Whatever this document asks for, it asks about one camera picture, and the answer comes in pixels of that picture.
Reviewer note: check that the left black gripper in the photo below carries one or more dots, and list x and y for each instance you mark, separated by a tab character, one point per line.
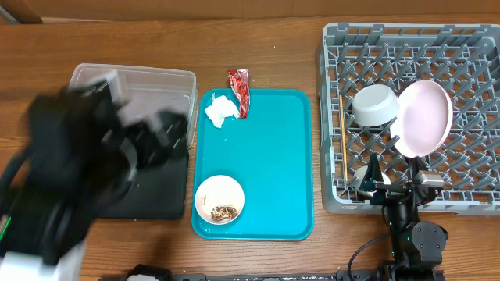
156	153

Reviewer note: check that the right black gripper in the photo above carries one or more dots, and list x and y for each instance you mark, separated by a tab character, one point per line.
373	180

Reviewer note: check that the pink round plate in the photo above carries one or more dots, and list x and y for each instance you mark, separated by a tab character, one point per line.
424	119

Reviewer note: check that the white napkin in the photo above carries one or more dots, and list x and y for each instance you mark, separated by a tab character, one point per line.
220	109

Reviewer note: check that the wooden chopstick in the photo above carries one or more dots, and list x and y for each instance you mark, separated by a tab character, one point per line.
343	142

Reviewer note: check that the red snack wrapper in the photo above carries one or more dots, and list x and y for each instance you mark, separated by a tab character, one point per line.
240	86

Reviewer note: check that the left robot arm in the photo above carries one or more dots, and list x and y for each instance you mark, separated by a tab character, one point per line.
80	161

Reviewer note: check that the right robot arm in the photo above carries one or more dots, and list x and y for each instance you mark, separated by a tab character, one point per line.
416	245

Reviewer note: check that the grey dishwasher rack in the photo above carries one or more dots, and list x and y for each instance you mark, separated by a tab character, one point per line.
463	59

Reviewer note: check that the black plastic tray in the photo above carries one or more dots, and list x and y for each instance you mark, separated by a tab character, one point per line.
157	193

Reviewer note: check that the clear plastic storage bin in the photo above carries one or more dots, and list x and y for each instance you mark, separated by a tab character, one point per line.
147	91

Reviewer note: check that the pink bowl with food scraps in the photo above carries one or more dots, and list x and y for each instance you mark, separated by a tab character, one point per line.
216	191

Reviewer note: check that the food scraps in bowl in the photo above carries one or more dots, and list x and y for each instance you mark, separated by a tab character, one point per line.
223	213

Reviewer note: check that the teal serving tray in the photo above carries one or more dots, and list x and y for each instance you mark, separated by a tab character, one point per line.
270	155

